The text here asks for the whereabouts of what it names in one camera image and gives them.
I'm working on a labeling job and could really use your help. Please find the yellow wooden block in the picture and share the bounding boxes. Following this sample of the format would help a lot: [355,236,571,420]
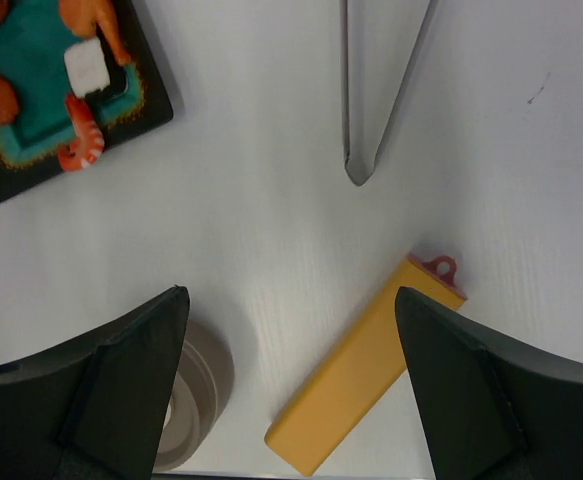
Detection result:
[264,255,466,477]

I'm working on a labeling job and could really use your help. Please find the round grey tin lid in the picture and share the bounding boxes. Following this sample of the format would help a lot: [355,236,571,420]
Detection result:
[153,320,234,473]

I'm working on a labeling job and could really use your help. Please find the pink ring tag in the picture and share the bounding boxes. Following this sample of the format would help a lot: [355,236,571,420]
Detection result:
[407,253,467,301]

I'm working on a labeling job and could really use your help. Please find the white tofu cube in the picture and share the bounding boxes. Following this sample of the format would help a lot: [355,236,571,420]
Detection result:
[64,37,111,98]

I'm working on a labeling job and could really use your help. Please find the metal serving tongs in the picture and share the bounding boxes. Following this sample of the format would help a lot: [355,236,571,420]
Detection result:
[339,1,438,186]

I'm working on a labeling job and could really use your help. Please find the orange toy shrimp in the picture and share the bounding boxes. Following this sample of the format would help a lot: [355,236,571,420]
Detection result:
[58,94,105,172]

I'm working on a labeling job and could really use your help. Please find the orange curled shrimp food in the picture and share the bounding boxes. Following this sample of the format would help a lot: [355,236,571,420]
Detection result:
[58,0,132,67]

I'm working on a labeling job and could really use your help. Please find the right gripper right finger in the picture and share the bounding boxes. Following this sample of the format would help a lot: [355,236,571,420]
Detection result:
[395,287,583,479]

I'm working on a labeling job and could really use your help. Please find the black square plate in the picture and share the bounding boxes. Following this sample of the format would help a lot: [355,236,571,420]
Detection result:
[0,1,173,203]

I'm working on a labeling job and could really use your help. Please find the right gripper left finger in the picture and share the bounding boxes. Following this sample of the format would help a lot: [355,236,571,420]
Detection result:
[0,286,190,479]

